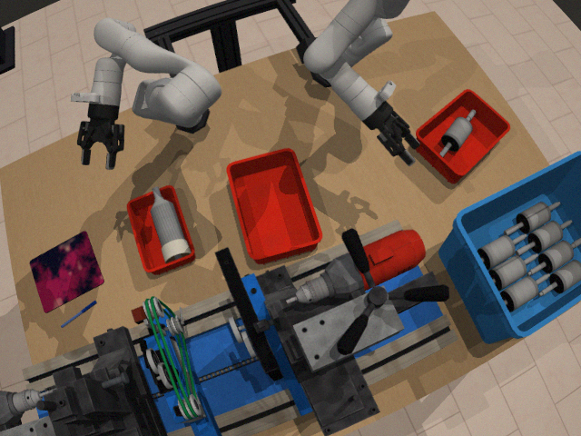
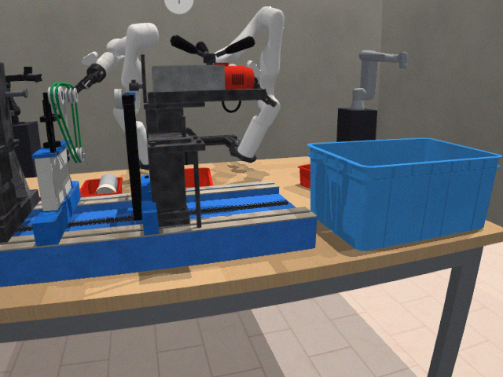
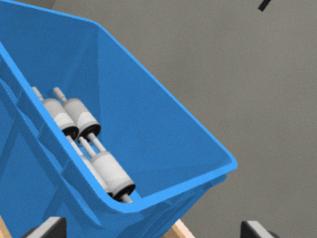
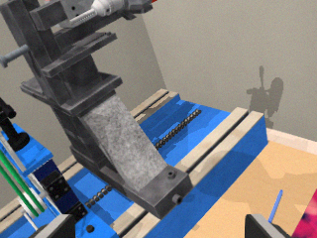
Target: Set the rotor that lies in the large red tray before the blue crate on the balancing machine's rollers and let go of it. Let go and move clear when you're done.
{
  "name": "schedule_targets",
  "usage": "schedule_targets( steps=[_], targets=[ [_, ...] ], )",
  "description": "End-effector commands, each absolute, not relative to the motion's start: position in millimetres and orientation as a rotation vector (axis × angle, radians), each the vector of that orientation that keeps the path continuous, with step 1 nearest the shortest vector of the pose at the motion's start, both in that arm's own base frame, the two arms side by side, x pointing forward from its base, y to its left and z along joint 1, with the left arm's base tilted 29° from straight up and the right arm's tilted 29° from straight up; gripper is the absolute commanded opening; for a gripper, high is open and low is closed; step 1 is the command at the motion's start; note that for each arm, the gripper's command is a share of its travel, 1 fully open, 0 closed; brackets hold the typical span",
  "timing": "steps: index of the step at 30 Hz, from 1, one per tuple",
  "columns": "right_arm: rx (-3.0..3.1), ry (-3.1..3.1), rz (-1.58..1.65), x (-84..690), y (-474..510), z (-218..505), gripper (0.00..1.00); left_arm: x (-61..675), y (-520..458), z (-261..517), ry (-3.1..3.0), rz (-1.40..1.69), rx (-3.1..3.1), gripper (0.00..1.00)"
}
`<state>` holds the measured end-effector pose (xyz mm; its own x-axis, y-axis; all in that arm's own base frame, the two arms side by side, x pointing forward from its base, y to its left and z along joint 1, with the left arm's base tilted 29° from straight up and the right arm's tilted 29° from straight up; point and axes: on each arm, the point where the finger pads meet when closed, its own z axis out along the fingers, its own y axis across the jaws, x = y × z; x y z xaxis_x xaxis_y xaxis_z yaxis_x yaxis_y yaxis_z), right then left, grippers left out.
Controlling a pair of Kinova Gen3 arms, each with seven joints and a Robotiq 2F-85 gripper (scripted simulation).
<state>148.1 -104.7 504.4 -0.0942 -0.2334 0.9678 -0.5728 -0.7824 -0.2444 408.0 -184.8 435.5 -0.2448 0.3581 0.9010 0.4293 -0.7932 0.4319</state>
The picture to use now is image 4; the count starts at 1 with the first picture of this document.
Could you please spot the blue pen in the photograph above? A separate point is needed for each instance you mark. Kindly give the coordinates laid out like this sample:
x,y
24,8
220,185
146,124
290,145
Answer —
x,y
275,206

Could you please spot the green drive belt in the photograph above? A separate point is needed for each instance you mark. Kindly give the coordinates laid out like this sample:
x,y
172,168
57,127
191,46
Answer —
x,y
18,191
19,180

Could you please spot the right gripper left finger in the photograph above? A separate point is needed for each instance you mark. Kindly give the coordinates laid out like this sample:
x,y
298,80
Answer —
x,y
63,226

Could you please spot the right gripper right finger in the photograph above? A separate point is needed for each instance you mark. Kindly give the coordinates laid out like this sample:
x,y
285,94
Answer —
x,y
256,226

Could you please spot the blue machine bed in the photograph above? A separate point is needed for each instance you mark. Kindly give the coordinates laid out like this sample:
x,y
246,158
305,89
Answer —
x,y
213,166

